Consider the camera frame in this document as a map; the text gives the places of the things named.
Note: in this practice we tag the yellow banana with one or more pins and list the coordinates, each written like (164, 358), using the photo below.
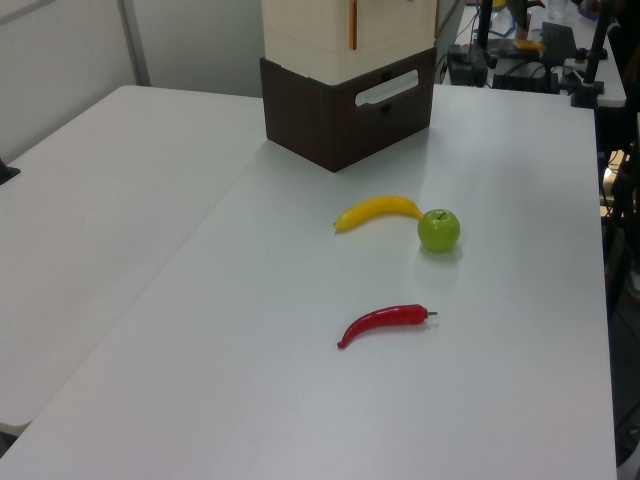
(375, 210)

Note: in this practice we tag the white side table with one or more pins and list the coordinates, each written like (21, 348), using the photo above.
(100, 215)

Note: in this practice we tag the cream plastic cabinet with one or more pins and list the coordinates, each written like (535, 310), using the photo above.
(320, 35)

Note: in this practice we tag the cream cabinet door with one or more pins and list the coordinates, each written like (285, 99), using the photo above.
(444, 17)

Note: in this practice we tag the black camera stand pole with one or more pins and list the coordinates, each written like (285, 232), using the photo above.
(484, 22)

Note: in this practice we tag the black power box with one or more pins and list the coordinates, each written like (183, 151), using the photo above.
(467, 65)

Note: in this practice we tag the green apple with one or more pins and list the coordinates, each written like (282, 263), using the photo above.
(438, 231)

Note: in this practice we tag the black clamp foot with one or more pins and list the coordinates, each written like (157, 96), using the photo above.
(7, 172)

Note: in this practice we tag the red chili pepper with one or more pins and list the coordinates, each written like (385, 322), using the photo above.
(382, 321)

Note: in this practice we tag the black electronic device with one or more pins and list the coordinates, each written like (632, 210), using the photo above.
(525, 75)

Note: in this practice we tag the black stand with base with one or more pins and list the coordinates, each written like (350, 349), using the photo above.
(595, 60)

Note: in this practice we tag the dark brown drawer base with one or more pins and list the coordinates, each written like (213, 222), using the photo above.
(325, 120)

